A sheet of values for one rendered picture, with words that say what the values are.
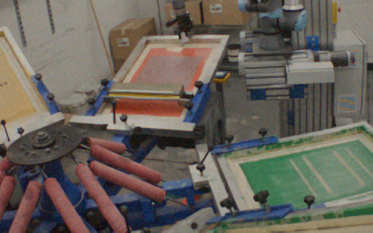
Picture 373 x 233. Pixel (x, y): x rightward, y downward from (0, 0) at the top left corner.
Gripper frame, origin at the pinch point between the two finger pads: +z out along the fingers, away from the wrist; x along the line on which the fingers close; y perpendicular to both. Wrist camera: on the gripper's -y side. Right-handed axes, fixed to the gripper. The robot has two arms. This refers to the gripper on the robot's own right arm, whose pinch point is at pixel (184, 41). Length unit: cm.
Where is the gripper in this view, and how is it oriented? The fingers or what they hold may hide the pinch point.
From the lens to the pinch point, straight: 275.4
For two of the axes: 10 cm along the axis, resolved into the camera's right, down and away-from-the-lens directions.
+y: 9.3, 0.6, -3.8
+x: 3.2, -6.6, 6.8
